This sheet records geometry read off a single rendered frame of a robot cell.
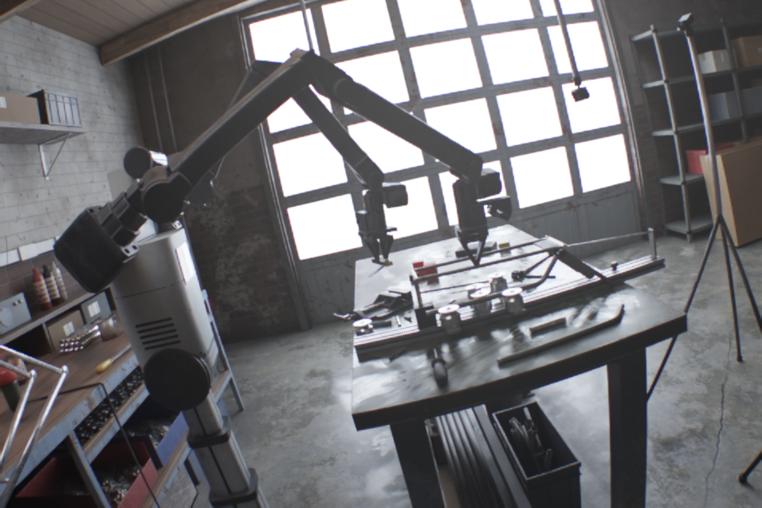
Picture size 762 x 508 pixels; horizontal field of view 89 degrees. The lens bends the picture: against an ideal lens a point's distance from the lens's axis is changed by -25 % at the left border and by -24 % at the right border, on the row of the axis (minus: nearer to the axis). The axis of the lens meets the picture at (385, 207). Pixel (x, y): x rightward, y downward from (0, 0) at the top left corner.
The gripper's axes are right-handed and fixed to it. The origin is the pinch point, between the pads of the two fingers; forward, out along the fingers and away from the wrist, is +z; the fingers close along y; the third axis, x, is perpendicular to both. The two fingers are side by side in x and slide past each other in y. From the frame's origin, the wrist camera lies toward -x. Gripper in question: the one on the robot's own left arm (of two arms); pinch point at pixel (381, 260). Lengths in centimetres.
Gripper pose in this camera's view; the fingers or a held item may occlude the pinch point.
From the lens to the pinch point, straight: 147.4
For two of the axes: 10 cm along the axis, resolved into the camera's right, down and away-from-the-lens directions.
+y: -9.0, 1.6, -4.1
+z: 1.3, 9.9, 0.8
